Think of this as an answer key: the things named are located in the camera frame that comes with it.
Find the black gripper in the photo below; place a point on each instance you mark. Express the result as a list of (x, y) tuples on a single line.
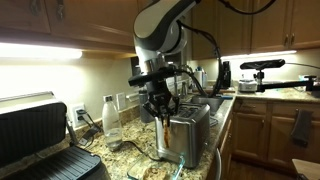
[(159, 98)]

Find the toasted bread slice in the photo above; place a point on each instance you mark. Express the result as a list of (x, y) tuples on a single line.
[(166, 132)]

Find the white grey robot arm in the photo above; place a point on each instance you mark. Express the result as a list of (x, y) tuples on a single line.
[(158, 32)]

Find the stainless steel toaster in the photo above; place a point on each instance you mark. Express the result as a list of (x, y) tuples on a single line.
[(189, 132)]

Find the glass bowl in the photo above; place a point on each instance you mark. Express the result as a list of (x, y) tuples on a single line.
[(149, 166)]

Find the bread slice in bowl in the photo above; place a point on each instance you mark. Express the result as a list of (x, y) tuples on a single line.
[(154, 174)]

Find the stainless steel sink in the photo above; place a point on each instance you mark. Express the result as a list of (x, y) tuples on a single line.
[(213, 102)]

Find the clear plastic bottle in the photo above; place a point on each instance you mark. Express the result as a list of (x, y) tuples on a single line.
[(112, 127)]

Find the wooden cabinet drawers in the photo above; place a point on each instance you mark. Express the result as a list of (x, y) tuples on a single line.
[(250, 107)]

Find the black panini grill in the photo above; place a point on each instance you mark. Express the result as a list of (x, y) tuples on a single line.
[(37, 143)]

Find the dark hanging towel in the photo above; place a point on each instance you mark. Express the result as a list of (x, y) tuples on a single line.
[(301, 129)]

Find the white wall outlet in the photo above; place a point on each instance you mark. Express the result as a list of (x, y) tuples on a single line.
[(76, 122)]

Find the black stereo camera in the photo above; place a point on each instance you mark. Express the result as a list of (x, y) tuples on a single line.
[(260, 65)]

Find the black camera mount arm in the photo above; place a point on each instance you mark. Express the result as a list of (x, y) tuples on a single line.
[(261, 87)]

